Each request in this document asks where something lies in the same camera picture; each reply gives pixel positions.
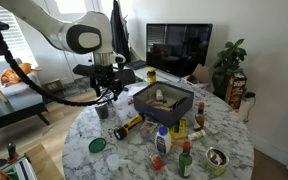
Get small cardboard box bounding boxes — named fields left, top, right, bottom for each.
left=41, top=78, right=65, bottom=95

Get small white bottle green cap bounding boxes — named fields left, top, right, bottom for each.
left=187, top=129, right=207, bottom=142

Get red Jenga box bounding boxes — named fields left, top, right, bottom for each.
left=224, top=71, right=248, bottom=113

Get small clear plastic cup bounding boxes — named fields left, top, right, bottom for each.
left=105, top=153, right=121, bottom=172

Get wooden blocks inside box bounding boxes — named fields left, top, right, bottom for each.
left=145, top=98, right=173, bottom=113

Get white bottle blue cap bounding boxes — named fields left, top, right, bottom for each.
left=154, top=126, right=172, bottom=155

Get dark laptop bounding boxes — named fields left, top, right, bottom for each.
left=126, top=59, right=147, bottom=71

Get grey sofa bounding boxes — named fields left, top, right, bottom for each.
left=0, top=59, right=51, bottom=134

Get green plastic lid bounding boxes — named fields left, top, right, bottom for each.
left=88, top=137, right=107, bottom=154

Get yellow packet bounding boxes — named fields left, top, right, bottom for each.
left=168, top=119, right=187, bottom=139

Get open tin can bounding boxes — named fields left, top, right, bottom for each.
left=204, top=146, right=230, bottom=178

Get white television stand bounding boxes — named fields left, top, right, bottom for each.
left=123, top=64, right=215, bottom=91

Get black and yellow torch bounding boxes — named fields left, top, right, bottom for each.
left=113, top=113, right=146, bottom=141

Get dark blue cardboard box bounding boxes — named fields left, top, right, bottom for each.
left=132, top=81, right=195, bottom=128

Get white appliance with cable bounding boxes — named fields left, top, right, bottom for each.
left=238, top=91, right=257, bottom=123

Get purple packet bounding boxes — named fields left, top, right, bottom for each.
left=139, top=119, right=158, bottom=139

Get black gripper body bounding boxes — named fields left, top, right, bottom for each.
left=90, top=75, right=124, bottom=92

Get metal cup with coffee beans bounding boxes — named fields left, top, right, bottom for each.
left=94, top=101, right=110, bottom=120

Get green and white rack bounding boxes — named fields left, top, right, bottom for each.
left=0, top=154, right=38, bottom=180

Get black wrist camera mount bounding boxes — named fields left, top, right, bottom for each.
left=72, top=63, right=100, bottom=80

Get dark hanging jacket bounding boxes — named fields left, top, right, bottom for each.
left=109, top=0, right=132, bottom=65

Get grey patterned rug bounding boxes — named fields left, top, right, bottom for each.
left=62, top=75, right=100, bottom=99

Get small jar red lid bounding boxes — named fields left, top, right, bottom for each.
left=149, top=153, right=165, bottom=172

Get green potted plant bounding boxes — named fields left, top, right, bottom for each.
left=212, top=38, right=248, bottom=99

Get open brown cardboard box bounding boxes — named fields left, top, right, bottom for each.
left=186, top=63, right=212, bottom=84

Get black oval case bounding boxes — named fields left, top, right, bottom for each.
left=171, top=96, right=189, bottom=112

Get hot sauce bottle red cap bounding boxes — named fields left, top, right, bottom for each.
left=193, top=101, right=206, bottom=132

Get black flat television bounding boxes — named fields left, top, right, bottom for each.
left=145, top=23, right=214, bottom=78

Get orange stuffed toy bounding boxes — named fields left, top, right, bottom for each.
left=0, top=62, right=42, bottom=88

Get green glass bottle red cap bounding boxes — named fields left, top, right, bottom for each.
left=178, top=140, right=194, bottom=179

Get yellow lid vitamin bottle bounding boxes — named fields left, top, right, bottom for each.
left=146, top=67, right=157, bottom=85

